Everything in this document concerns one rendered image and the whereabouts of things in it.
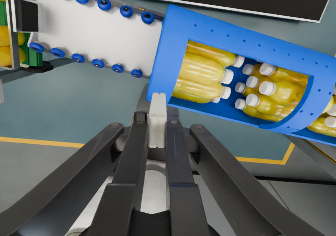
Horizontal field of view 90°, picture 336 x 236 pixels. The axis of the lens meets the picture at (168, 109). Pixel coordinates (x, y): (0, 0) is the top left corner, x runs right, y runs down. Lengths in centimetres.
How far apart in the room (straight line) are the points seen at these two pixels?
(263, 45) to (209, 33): 15
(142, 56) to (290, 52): 49
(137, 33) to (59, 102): 150
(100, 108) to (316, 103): 172
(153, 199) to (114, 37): 61
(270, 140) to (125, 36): 202
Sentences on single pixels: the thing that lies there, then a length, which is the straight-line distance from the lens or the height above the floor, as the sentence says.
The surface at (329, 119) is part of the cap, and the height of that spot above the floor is 111.
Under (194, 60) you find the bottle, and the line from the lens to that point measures 46.
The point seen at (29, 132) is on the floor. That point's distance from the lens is 243.
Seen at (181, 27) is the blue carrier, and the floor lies 120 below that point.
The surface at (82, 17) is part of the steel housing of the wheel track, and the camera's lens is 77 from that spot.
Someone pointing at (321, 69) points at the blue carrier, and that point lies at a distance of 60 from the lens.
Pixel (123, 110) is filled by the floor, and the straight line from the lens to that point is 185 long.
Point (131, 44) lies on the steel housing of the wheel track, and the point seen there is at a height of 93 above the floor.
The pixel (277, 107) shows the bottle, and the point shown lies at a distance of 65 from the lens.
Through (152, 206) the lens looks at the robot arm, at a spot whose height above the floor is 125.
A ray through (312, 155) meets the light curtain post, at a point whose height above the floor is 85.
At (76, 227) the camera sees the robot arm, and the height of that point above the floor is 132.
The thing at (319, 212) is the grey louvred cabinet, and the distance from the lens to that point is 261.
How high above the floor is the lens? 164
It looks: 66 degrees down
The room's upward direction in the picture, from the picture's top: 177 degrees clockwise
